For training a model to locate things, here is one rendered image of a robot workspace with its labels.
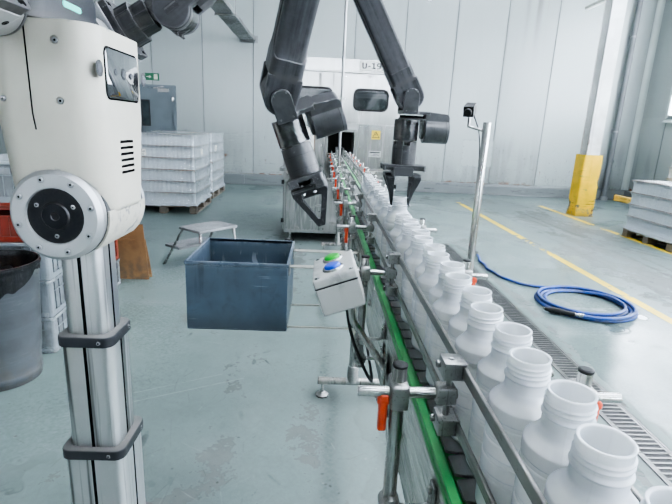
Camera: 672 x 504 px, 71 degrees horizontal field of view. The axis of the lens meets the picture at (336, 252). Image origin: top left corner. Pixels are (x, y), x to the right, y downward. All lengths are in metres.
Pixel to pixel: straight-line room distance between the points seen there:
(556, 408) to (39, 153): 0.83
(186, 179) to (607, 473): 7.27
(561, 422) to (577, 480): 0.05
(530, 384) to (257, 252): 1.40
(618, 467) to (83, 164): 0.83
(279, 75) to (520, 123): 11.27
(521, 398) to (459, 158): 11.16
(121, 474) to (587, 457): 0.99
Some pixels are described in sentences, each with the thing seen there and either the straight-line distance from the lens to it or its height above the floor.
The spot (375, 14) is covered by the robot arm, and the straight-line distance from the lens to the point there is 1.15.
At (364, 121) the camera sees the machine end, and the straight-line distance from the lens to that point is 5.63.
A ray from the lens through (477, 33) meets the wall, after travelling 11.78.
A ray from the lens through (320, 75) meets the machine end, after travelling 5.63.
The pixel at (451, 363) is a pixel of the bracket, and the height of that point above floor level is 1.12.
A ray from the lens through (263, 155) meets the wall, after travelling 11.22.
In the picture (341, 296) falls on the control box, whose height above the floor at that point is 1.07.
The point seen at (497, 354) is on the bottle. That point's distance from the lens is 0.52.
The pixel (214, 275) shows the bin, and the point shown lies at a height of 0.91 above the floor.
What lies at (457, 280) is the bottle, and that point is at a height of 1.16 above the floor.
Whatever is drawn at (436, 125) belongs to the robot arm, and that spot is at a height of 1.37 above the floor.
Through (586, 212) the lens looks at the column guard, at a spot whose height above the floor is 0.08.
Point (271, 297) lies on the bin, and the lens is 1.48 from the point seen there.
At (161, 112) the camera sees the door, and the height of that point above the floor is 1.52.
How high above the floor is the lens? 1.35
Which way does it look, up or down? 15 degrees down
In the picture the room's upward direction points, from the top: 3 degrees clockwise
